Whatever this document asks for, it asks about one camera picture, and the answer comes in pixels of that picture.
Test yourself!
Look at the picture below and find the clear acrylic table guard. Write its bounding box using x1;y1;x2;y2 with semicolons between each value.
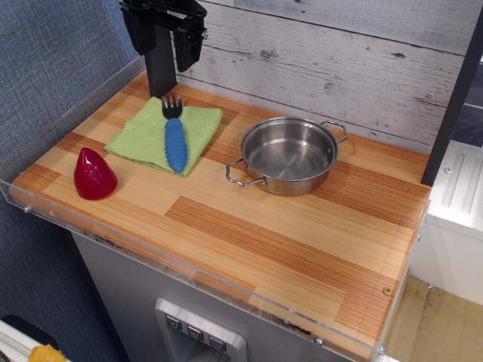
1;57;429;360

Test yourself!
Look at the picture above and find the red plastic strawberry toy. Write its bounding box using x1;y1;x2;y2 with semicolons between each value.
73;147;118;200

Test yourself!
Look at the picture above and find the yellow object at corner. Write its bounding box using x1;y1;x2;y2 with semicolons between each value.
27;345;67;362

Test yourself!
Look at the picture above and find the green folded cloth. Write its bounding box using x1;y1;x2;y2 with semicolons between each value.
105;97;223;177

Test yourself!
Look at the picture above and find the dark right vertical post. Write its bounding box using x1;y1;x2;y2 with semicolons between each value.
420;9;482;186

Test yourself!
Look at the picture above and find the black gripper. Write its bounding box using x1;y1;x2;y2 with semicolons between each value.
120;1;207;72

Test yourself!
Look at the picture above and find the grey toy fridge cabinet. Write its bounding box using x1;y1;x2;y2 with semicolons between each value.
69;230;363;362

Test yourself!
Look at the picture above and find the white toy sink unit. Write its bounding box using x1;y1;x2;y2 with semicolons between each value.
409;141;482;305

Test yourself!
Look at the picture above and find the stainless steel pot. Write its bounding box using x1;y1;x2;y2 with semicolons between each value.
226;116;349;196

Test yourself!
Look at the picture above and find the silver dispenser button panel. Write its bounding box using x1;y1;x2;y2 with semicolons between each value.
155;298;248;361

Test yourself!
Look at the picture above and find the blue handled black fork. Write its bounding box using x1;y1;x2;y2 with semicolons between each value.
162;94;188;173

